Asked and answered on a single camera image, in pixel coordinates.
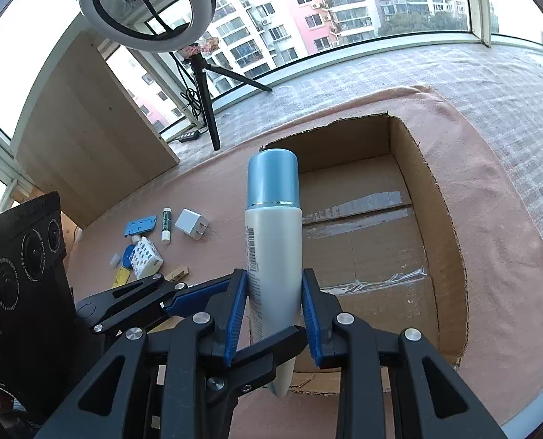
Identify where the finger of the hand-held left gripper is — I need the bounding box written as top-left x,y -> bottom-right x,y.
76,273 -> 235,335
206,324 -> 309,396

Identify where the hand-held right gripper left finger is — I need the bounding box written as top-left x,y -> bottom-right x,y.
36,269 -> 249,439

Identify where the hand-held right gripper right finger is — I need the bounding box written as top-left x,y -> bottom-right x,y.
301,267 -> 510,439

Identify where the blue plastic plate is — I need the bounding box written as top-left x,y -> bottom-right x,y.
124,216 -> 157,239

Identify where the white bottle with blue cap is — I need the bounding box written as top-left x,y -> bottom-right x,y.
244,147 -> 305,398

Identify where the cardboard box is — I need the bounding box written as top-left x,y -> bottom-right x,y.
248,112 -> 471,396

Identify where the white dotted small box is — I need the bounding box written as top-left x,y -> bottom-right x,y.
129,237 -> 164,279

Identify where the white charger plug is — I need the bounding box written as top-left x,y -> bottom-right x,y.
174,209 -> 210,241

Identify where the wooden cabinet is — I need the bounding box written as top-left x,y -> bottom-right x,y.
12,31 -> 181,229

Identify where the pink blanket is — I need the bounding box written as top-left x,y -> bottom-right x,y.
63,85 -> 543,426

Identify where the black tripod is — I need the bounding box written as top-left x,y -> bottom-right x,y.
171,39 -> 273,151

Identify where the grey checked cloth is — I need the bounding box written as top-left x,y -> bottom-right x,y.
171,43 -> 543,257

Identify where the black ring light cable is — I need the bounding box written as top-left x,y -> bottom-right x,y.
173,52 -> 208,145

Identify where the white ring light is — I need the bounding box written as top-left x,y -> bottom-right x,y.
78,0 -> 216,52

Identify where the white window frame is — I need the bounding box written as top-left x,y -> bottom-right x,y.
0,0 -> 543,193

